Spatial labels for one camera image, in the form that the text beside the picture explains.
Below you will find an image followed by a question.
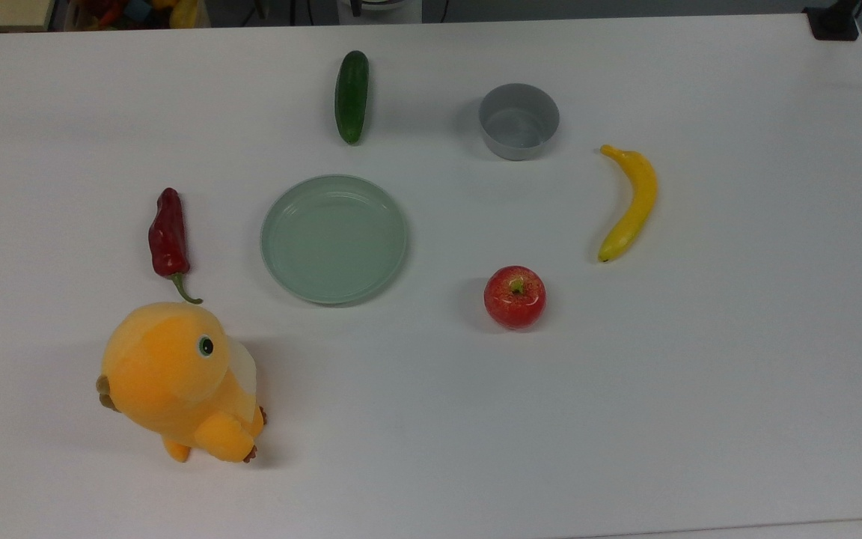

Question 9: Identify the red apple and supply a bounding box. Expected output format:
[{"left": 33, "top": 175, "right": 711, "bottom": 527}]
[{"left": 483, "top": 265, "right": 548, "bottom": 331}]

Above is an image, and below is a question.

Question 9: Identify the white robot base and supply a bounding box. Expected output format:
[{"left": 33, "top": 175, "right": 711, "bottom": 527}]
[{"left": 337, "top": 0, "right": 424, "bottom": 25}]

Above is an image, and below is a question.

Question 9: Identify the grey round bowl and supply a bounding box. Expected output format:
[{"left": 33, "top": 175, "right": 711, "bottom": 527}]
[{"left": 477, "top": 82, "right": 560, "bottom": 162}]

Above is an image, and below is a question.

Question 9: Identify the pale green round plate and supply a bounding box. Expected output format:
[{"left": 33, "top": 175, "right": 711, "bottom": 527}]
[{"left": 260, "top": 174, "right": 409, "bottom": 306}]

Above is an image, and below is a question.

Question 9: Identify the green cucumber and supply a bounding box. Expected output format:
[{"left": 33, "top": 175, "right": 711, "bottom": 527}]
[{"left": 334, "top": 50, "right": 370, "bottom": 146}]

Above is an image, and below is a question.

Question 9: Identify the yellow banana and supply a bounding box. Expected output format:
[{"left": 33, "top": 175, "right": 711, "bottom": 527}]
[{"left": 598, "top": 144, "right": 659, "bottom": 264}]

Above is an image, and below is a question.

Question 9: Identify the red chili pepper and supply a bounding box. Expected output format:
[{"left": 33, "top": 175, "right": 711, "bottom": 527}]
[{"left": 148, "top": 187, "right": 204, "bottom": 305}]

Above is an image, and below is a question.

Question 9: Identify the orange plush dinosaur toy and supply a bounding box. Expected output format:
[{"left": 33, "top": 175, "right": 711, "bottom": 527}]
[{"left": 96, "top": 302, "right": 268, "bottom": 464}]

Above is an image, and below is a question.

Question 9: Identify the pile of colourful toys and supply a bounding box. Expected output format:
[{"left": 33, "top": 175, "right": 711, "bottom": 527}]
[{"left": 64, "top": 0, "right": 201, "bottom": 31}]

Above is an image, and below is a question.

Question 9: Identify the black table clamp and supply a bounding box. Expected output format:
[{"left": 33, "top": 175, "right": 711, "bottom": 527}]
[{"left": 803, "top": 0, "right": 862, "bottom": 42}]

